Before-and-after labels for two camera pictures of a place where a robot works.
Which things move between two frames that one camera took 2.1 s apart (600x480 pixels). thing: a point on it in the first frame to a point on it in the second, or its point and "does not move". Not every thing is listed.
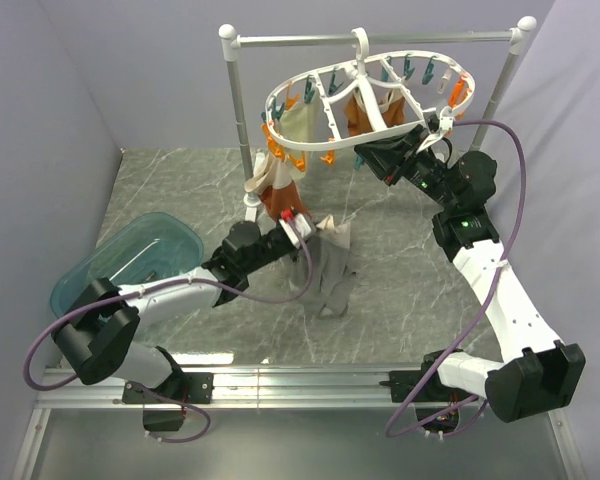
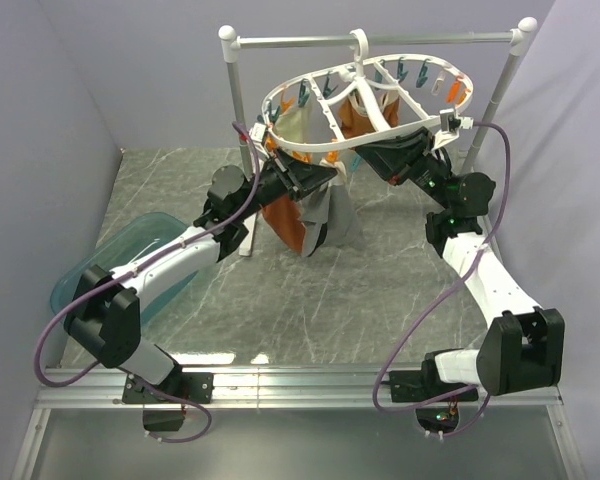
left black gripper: (294, 253) to (300, 178)
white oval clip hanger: (376, 94) does not move
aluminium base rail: (247, 388) does not move
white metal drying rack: (232, 43) does not move
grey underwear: (332, 274) to (328, 212)
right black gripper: (384, 156) does not move
